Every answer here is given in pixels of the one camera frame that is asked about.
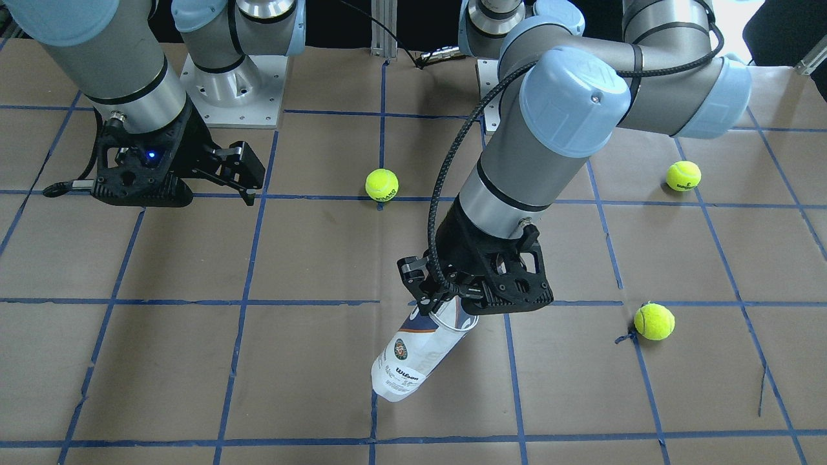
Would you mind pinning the tennis ball can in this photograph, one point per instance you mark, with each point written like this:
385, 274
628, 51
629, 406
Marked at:
417, 348

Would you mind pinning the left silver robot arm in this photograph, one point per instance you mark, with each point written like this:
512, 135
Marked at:
559, 97

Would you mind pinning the tennis ball near base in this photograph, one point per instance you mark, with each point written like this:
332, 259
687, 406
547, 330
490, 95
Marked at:
683, 176

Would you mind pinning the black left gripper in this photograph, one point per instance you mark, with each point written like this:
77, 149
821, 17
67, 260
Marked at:
460, 234

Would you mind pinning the aluminium frame post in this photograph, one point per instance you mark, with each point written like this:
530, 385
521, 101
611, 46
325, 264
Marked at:
384, 28

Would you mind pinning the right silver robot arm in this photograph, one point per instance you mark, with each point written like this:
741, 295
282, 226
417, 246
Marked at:
109, 51

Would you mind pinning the tennis ball near loose tape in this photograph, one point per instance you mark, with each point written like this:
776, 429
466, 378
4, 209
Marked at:
654, 321

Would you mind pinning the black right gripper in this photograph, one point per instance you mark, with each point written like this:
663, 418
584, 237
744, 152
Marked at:
191, 143

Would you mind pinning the centre tennis ball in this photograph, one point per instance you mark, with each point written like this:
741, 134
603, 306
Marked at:
381, 185

